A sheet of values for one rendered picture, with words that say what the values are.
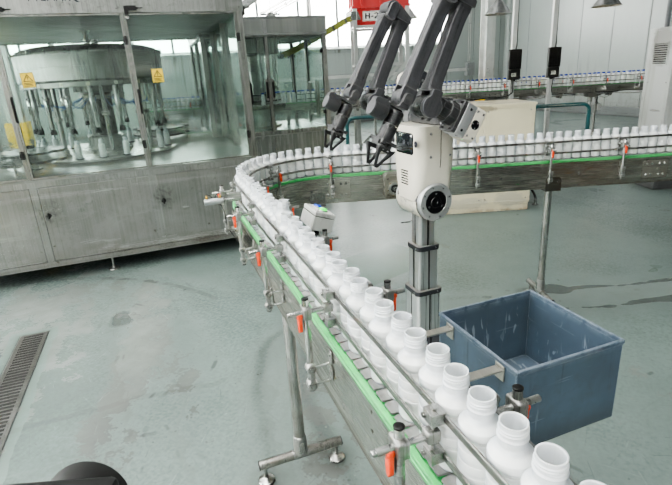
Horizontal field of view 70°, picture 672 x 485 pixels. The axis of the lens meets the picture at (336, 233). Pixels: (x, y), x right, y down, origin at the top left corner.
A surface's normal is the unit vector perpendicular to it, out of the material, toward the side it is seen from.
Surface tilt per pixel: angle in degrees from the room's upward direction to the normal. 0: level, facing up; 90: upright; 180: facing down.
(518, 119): 90
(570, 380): 90
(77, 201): 90
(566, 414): 90
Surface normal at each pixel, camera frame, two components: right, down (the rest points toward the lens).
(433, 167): 0.36, 0.45
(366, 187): 0.05, 0.31
